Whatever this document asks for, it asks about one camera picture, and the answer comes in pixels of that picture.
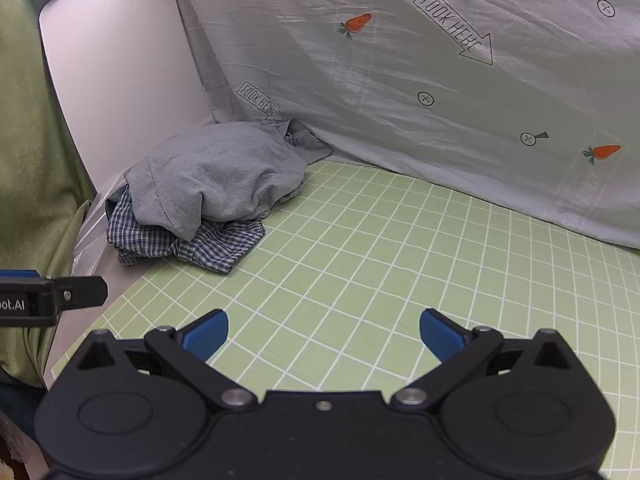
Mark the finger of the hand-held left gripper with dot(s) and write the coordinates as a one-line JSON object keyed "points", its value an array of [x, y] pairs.
{"points": [[82, 292]]}

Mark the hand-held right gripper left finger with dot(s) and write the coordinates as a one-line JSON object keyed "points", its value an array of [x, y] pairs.
{"points": [[207, 334]]}

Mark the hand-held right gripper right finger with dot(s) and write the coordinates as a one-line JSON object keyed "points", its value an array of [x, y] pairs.
{"points": [[440, 334]]}

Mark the light grey t-shirt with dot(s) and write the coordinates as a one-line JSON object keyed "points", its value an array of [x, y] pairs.
{"points": [[215, 175]]}

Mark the clear plastic sheet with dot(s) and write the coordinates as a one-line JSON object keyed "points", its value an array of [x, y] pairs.
{"points": [[92, 235]]}

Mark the blue plaid shirt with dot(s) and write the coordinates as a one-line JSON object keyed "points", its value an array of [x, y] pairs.
{"points": [[150, 240]]}

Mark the green grid mat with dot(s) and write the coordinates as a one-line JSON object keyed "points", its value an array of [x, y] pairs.
{"points": [[375, 260]]}

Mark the dark blue cloth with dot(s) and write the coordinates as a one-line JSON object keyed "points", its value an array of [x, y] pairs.
{"points": [[17, 405]]}

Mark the green cloth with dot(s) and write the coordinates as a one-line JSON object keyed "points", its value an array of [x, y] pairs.
{"points": [[30, 160]]}

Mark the white panel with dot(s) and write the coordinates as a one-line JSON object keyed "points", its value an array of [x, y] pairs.
{"points": [[125, 70]]}

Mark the grey carrot print bedsheet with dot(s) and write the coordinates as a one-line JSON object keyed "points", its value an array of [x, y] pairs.
{"points": [[400, 110]]}

